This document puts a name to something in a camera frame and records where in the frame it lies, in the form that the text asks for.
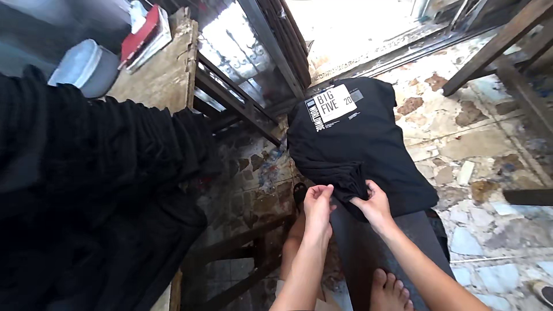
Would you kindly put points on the person's right hand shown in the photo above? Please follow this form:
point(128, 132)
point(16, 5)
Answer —
point(376, 209)

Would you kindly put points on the person's left hand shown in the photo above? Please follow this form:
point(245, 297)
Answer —
point(317, 216)

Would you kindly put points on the person's right fingers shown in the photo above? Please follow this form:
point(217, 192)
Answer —
point(375, 187)

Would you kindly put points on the person's left fingers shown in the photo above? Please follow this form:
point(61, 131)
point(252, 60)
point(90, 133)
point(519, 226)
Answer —
point(312, 190)

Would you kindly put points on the person's right thumb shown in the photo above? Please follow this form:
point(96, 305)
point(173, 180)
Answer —
point(358, 201)

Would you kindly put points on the person's left thumb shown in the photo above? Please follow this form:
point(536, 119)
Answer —
point(327, 194)

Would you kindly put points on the stack of black printed shirts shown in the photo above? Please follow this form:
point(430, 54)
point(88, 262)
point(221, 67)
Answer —
point(358, 138)

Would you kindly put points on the person's left forearm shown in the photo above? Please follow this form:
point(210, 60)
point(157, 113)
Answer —
point(304, 272)

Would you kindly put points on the person's right forearm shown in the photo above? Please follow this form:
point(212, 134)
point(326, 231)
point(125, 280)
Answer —
point(427, 268)

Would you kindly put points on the person's legs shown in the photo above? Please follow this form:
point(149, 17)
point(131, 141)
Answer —
point(294, 248)

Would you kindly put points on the black cloth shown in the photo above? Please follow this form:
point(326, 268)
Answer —
point(439, 231)

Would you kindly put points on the metal sliding door track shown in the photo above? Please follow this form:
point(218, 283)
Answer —
point(397, 54)

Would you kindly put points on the brown folding shutter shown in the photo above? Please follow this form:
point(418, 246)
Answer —
point(289, 39)

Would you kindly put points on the dark wooden bar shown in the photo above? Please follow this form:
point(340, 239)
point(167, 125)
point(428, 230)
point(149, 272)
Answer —
point(529, 197)

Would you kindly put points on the glass door with metal grille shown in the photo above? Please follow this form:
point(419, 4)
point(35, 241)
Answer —
point(231, 39)

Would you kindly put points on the dark brown wooden chair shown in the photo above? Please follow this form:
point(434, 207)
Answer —
point(492, 49)

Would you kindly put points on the wooden table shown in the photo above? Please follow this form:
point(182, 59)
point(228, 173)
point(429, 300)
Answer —
point(168, 64)

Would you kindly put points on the beige and dark shoe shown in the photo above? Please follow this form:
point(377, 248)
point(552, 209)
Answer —
point(543, 291)

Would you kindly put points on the pile of black garments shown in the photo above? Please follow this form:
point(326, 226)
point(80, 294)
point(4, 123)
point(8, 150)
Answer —
point(99, 181)

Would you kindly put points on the red book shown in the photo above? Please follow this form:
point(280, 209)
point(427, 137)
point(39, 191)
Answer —
point(140, 34)

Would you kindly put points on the white crumpled plastic object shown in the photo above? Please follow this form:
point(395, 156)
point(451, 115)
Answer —
point(137, 16)

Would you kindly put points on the white oval plastic container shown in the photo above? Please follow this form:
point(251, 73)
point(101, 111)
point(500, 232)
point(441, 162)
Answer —
point(88, 67)

